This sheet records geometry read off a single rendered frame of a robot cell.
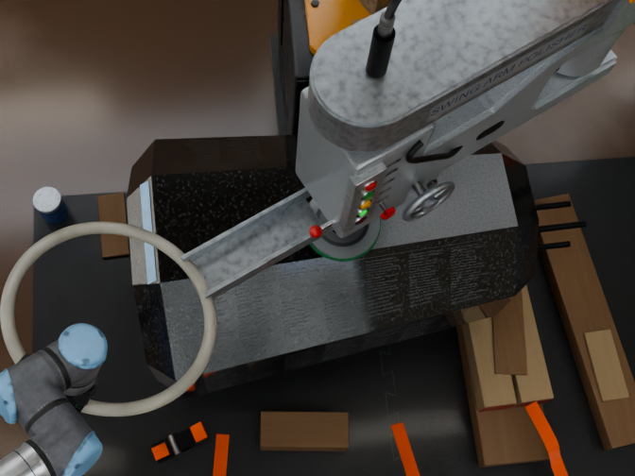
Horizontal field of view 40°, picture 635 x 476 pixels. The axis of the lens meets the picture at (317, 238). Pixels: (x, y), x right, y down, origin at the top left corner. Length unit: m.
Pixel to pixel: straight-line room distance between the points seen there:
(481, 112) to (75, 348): 1.03
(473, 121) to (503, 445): 1.43
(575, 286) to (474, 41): 1.74
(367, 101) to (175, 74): 2.05
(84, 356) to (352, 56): 0.76
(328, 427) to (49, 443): 1.56
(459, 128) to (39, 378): 1.05
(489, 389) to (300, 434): 0.66
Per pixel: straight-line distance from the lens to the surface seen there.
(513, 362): 3.06
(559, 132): 3.68
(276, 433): 3.00
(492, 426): 3.12
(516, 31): 1.79
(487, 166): 2.61
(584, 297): 3.34
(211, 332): 2.06
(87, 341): 1.68
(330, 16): 2.82
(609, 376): 3.28
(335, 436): 3.00
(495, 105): 2.04
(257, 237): 2.18
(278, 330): 2.53
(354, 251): 2.39
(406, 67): 1.70
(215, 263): 2.16
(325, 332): 2.56
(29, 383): 1.64
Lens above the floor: 3.11
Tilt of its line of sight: 70 degrees down
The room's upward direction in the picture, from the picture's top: 9 degrees clockwise
